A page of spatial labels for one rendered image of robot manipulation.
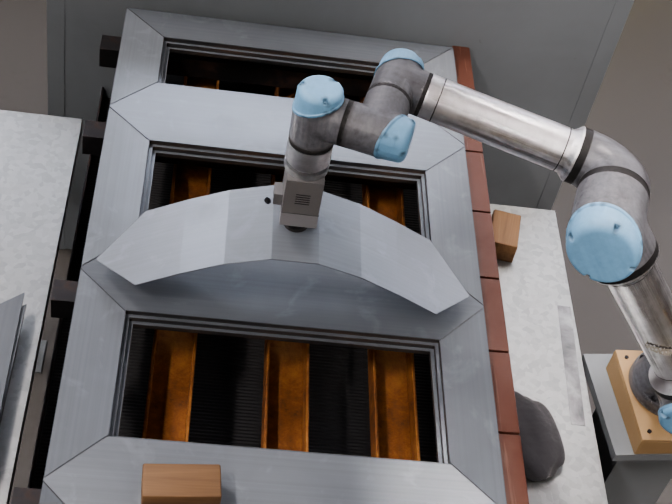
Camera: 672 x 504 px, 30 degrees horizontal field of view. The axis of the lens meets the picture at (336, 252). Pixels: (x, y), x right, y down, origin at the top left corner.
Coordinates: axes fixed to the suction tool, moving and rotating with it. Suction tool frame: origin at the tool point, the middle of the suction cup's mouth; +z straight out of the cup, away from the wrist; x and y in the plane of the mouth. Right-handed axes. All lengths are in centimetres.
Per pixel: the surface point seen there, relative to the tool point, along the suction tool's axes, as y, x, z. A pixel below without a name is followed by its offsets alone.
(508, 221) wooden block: -36, 48, 27
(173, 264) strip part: 6.7, -20.0, 5.2
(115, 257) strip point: 1.3, -30.4, 11.0
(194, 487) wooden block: 47.1, -12.5, 10.6
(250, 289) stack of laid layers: 1.3, -6.1, 15.7
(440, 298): 4.2, 27.5, 9.3
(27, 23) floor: -176, -80, 99
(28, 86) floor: -145, -74, 99
